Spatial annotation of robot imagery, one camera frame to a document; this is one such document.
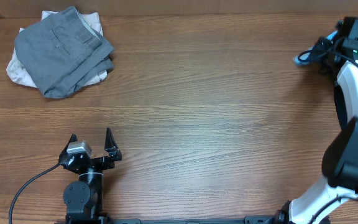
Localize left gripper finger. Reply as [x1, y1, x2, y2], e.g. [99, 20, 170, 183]
[62, 134, 78, 154]
[104, 128, 122, 161]

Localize light blue printed t-shirt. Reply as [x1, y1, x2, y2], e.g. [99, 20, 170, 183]
[293, 27, 358, 155]

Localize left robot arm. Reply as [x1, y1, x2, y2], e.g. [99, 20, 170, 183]
[58, 128, 122, 224]

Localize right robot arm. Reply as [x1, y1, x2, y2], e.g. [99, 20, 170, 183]
[244, 17, 358, 223]

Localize black t-shirt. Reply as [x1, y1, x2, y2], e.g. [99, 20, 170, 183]
[334, 83, 348, 129]

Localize grey folded trousers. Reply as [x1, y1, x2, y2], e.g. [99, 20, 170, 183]
[14, 6, 114, 99]

